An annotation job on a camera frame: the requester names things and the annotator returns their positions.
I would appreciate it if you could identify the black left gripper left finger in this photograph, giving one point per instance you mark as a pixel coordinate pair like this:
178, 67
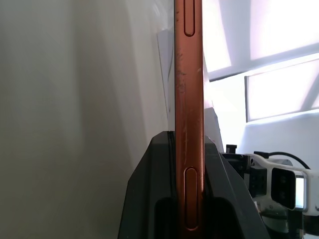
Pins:
147, 189

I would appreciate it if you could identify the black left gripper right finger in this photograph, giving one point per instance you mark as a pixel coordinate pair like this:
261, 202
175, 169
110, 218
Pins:
224, 199

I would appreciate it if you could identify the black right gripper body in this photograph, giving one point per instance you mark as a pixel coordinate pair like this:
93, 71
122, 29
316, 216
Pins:
240, 171

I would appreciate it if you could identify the copper orange smartphone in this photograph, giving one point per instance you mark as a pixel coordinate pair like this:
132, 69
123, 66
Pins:
190, 99

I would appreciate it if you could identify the bright rectangular light panel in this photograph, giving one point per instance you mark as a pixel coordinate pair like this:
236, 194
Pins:
264, 32
281, 95

